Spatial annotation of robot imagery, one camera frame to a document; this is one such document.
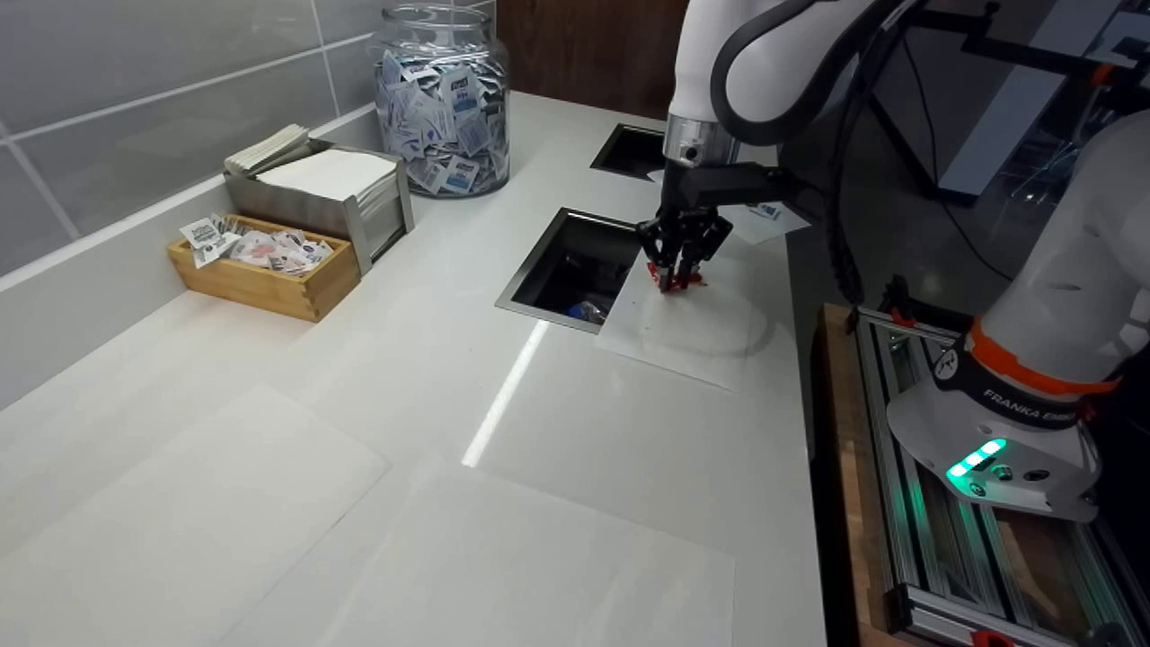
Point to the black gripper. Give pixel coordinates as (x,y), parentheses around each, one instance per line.
(695,200)

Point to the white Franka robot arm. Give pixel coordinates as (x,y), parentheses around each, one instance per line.
(1065,290)

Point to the blue wrapper inside bin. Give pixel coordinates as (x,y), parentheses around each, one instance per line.
(587,311)

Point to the small steel waste bin opening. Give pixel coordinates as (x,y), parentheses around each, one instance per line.
(514,299)

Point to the wooden sachet tray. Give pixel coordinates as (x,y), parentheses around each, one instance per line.
(270,290)

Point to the white sachet with black print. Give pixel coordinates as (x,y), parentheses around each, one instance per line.
(207,240)

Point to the white paper sheet with crumb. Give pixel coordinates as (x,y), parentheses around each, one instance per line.
(773,230)

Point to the plain white paper sheet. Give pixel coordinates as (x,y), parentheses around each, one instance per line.
(695,345)

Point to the glass jar of sachets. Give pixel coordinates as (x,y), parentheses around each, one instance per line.
(445,110)

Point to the wooden base board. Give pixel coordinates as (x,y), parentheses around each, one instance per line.
(846,479)

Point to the metal napkin dispenser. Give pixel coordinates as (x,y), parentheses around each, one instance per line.
(347,204)

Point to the grey blue panel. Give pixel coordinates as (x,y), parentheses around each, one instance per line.
(1020,110)

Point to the beige folded napkin stack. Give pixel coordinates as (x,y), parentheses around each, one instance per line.
(270,147)

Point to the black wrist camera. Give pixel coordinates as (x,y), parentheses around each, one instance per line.
(773,187)

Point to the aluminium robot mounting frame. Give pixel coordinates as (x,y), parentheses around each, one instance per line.
(929,541)

